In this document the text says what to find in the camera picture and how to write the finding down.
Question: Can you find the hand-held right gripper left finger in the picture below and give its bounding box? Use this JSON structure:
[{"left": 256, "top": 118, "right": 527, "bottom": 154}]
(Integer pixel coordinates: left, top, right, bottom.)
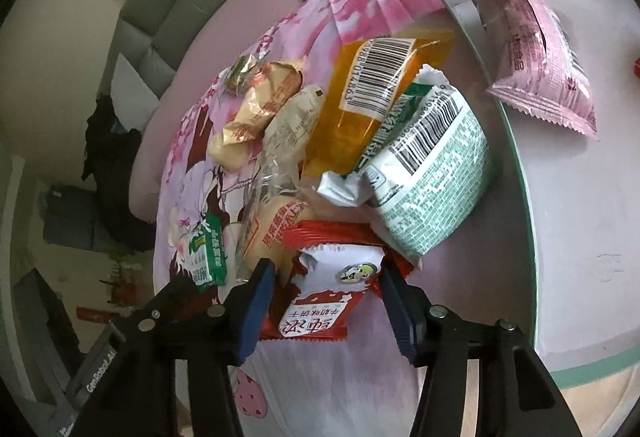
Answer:
[{"left": 112, "top": 257, "right": 278, "bottom": 437}]

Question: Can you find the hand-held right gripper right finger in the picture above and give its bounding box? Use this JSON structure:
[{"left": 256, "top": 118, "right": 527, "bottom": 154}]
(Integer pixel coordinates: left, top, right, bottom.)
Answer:
[{"left": 377, "top": 259, "right": 571, "bottom": 437}]

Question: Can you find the red white biscuit packet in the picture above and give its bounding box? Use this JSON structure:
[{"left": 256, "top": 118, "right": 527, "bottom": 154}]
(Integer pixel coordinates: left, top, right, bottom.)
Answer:
[{"left": 272, "top": 242, "right": 386, "bottom": 343}]

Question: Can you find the large green white snack packet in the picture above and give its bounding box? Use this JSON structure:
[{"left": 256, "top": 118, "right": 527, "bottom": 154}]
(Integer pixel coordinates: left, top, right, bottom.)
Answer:
[{"left": 362, "top": 87, "right": 491, "bottom": 268}]

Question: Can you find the cream bread packet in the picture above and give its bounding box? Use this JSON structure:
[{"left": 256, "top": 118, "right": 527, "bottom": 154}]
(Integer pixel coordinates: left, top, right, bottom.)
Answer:
[{"left": 262, "top": 84, "right": 323, "bottom": 168}]

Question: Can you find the beige red-print bread packet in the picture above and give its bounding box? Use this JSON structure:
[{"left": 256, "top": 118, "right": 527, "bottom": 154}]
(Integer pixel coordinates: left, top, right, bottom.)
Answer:
[{"left": 207, "top": 62, "right": 303, "bottom": 165}]

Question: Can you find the white tray with green rim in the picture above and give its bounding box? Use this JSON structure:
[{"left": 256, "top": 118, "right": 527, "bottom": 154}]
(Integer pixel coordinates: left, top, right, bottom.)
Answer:
[{"left": 432, "top": 0, "right": 640, "bottom": 388}]

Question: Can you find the red paper strip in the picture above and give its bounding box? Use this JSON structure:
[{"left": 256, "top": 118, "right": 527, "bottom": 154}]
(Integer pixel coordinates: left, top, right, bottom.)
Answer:
[{"left": 75, "top": 307, "right": 118, "bottom": 324}]

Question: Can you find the green milk carton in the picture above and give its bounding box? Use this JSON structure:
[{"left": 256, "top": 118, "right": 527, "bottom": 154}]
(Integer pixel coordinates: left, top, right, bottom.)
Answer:
[{"left": 187, "top": 212, "right": 228, "bottom": 293}]

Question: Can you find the clear bread packet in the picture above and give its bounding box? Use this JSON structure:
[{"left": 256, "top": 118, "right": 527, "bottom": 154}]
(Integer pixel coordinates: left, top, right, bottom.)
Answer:
[{"left": 235, "top": 162, "right": 321, "bottom": 288}]

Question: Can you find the red snack packet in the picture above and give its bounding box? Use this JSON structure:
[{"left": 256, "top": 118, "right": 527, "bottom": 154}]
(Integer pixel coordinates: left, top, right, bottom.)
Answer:
[{"left": 259, "top": 218, "right": 417, "bottom": 342}]

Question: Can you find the grey blue cloth bundle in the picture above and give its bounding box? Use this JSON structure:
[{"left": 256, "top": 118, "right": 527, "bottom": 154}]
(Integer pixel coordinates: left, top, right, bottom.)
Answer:
[{"left": 42, "top": 184, "right": 108, "bottom": 248}]

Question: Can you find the orange snack packet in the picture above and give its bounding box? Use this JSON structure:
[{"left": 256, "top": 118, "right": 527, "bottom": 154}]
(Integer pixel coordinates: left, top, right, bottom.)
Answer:
[{"left": 300, "top": 37, "right": 456, "bottom": 180}]

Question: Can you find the long green white snack packet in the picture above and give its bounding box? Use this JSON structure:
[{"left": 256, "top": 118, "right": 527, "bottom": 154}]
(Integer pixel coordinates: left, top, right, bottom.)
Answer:
[{"left": 317, "top": 64, "right": 453, "bottom": 210}]

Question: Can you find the dark clothing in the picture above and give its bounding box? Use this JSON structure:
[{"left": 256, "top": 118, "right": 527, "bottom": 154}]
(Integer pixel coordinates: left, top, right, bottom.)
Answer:
[{"left": 82, "top": 94, "right": 158, "bottom": 253}]

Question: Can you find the small green cookie packet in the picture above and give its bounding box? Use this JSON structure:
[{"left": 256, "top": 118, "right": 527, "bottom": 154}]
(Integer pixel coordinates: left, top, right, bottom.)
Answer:
[{"left": 222, "top": 54, "right": 271, "bottom": 92}]

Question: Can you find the light grey pillow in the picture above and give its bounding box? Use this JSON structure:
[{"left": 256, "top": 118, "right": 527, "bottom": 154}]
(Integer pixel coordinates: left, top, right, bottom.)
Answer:
[{"left": 107, "top": 52, "right": 163, "bottom": 132}]

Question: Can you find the pink snack packet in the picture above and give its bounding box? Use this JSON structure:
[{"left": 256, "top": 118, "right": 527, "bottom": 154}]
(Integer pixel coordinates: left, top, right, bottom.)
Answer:
[{"left": 450, "top": 0, "right": 598, "bottom": 138}]

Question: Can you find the pink grey sofa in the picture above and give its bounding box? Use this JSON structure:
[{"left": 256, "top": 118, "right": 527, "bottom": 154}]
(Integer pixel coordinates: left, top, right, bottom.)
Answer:
[{"left": 102, "top": 0, "right": 640, "bottom": 437}]

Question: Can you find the pink printed blanket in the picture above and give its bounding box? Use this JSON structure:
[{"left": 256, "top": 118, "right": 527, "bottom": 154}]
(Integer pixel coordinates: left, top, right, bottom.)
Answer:
[{"left": 150, "top": 0, "right": 608, "bottom": 437}]

